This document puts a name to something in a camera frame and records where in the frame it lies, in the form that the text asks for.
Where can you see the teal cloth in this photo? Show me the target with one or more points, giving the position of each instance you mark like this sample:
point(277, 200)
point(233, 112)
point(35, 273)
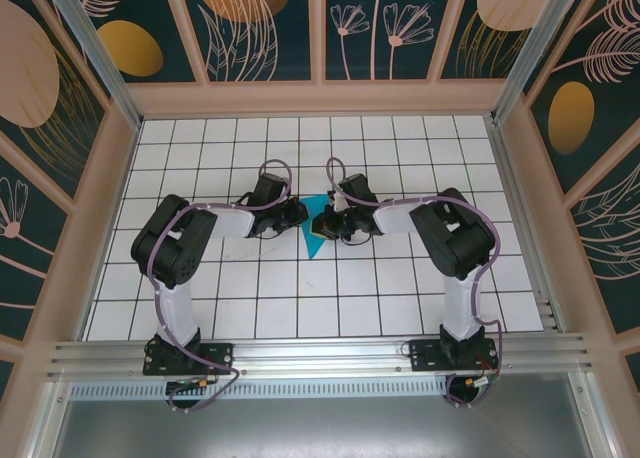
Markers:
point(312, 245)

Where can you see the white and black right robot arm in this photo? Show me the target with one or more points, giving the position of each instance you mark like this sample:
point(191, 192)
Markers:
point(460, 308)

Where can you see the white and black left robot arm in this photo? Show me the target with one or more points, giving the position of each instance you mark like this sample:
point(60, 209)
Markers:
point(177, 318)

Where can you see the small circuit board yellow connector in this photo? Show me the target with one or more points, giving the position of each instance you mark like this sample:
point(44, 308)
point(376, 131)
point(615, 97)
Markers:
point(482, 382)
point(192, 384)

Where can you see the grey metal shelf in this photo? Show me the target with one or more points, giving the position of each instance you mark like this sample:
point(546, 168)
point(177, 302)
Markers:
point(320, 428)

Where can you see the aluminium mounting rail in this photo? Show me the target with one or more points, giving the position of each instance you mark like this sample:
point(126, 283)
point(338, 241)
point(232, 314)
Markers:
point(320, 355)

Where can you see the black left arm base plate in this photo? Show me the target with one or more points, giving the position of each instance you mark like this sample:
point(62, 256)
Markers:
point(217, 358)

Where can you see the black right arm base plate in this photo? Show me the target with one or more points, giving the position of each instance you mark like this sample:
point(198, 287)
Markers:
point(425, 355)

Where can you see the aluminium side rail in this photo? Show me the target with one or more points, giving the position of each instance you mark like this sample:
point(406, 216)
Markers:
point(525, 228)

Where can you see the aluminium corner post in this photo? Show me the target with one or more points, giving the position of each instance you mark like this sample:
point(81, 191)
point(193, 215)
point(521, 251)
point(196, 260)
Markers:
point(95, 53)
point(535, 43)

